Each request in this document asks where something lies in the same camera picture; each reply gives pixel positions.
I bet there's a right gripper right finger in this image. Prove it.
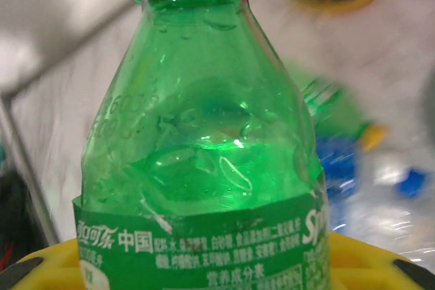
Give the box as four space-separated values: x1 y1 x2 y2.
328 231 435 290

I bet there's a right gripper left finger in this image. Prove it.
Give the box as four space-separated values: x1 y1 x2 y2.
0 238 85 290

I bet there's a crushed clear blue label bottle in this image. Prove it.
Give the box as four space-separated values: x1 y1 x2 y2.
329 198 435 266

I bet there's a green plastic Sprite bottle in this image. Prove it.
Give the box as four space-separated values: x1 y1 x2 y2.
71 0 332 290
300 77 390 155

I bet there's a blue-capped blue label bottle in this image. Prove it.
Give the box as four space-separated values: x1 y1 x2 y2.
356 147 435 202

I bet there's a white-capped blue label bottle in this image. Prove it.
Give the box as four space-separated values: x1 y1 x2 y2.
315 135 360 199

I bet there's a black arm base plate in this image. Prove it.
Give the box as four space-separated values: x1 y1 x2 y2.
0 167 52 267

